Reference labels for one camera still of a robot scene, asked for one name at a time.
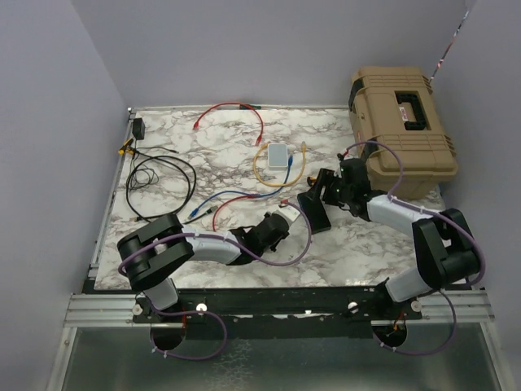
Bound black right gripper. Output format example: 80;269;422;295
306;167;353;207

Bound black network switch box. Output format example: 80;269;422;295
297;191;331;235

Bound red ethernet cable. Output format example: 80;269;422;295
212;194;291;233
192;102;265;147

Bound blue ethernet cable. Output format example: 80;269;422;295
188;156;296;219

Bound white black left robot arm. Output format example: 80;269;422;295
117;211;294;322

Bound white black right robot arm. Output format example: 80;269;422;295
297;158;482;319

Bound white small router box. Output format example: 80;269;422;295
267;143;289;170

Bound tan plastic tool case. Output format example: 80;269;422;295
348;66;458;200

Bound yellow black screwdriver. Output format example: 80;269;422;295
118;138;134;156

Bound black power adapter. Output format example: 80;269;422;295
131;118;146;141

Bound yellow ethernet cable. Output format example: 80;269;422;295
252;140;309;188

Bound black ethernet cable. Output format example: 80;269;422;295
125;156;219;225

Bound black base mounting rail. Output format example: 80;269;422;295
130;287;422;340

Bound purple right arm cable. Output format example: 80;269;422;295
337;140;488;355

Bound green screwdriver at wall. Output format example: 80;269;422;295
239;104;262;110

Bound thin black adapter cord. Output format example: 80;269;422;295
126;134;179;192

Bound aluminium frame rail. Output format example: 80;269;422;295
44;108;142;391

